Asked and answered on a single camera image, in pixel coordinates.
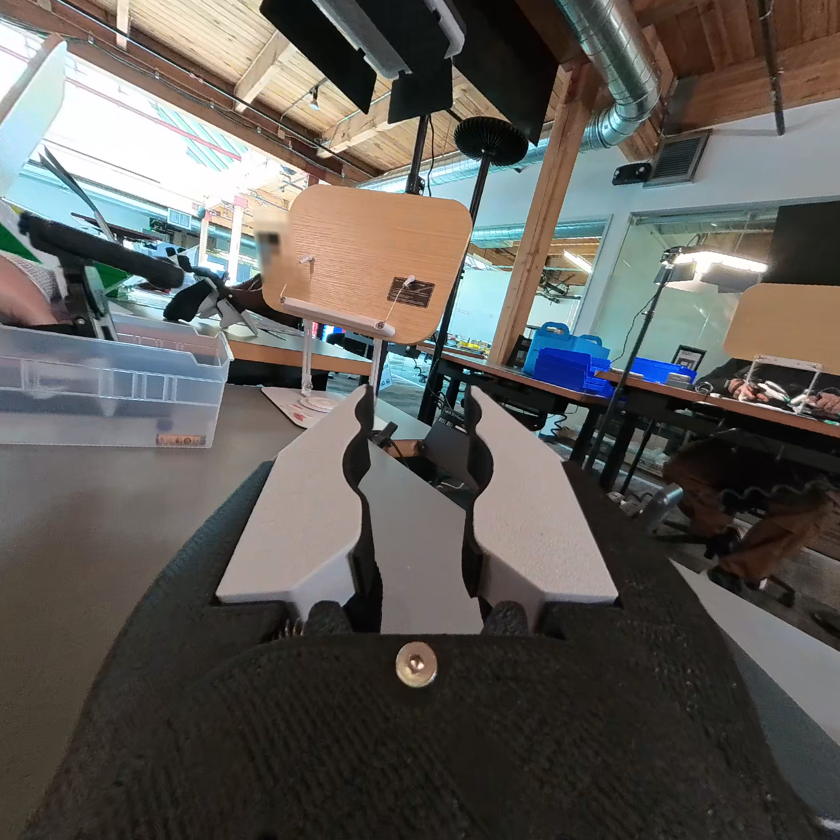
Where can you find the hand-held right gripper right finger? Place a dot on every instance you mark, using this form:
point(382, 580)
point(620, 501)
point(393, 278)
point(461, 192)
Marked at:
point(544, 525)

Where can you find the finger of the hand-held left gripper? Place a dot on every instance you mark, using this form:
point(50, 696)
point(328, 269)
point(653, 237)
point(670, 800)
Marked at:
point(105, 308)

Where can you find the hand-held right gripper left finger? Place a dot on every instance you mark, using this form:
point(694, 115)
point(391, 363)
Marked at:
point(289, 525)

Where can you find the clear plastic storage bin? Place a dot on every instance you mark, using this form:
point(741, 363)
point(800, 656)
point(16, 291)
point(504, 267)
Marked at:
point(98, 394)

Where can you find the person's left hand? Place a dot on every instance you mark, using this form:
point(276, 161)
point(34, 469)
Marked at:
point(23, 295)

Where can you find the black and white robot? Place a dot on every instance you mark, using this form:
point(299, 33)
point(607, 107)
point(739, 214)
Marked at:
point(190, 298)

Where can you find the dark flat box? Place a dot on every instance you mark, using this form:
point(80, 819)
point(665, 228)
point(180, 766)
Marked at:
point(449, 453)

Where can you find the black desk clamp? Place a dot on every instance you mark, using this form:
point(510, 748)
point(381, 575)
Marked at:
point(384, 436)

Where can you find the wooden desk with black legs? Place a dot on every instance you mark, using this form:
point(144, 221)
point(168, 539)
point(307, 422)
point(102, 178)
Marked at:
point(656, 387)
point(492, 367)

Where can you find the long wooden desk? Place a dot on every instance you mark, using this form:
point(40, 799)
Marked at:
point(295, 351)

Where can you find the flat blue plastic bin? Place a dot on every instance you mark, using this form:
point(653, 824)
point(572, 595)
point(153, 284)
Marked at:
point(656, 369)

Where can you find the brown office chair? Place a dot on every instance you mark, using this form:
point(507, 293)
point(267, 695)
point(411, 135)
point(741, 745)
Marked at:
point(741, 479)

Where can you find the black light stand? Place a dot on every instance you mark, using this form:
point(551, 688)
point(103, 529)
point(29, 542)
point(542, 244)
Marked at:
point(646, 328)

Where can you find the ceiling track spotlight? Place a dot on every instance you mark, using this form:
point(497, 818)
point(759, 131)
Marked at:
point(314, 100)

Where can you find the wooden panel on white stand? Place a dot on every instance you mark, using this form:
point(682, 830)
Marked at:
point(787, 321)
point(374, 249)

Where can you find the black tripod pole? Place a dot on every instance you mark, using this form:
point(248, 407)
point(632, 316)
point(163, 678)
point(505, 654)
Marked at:
point(418, 157)

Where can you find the black round disc on pole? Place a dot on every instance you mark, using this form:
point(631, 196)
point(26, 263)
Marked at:
point(491, 141)

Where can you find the black overhead light panel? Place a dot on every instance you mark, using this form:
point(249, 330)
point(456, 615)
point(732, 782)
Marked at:
point(499, 65)

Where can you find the dark hanging ceiling rod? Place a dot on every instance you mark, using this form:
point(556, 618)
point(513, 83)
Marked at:
point(772, 65)

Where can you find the small black picture frame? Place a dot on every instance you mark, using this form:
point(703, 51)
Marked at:
point(690, 359)

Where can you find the wooden support post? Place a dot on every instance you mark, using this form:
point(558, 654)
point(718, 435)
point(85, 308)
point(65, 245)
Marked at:
point(544, 216)

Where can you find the black wall speaker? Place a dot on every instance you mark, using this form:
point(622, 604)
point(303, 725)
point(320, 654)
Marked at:
point(631, 174)

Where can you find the black wall screen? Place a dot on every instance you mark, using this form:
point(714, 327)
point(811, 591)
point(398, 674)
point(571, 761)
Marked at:
point(807, 243)

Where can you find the grey wall vent grille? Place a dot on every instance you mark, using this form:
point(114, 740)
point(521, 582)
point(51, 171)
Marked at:
point(679, 157)

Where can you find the wide silver air duct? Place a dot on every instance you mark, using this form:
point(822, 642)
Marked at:
point(623, 65)

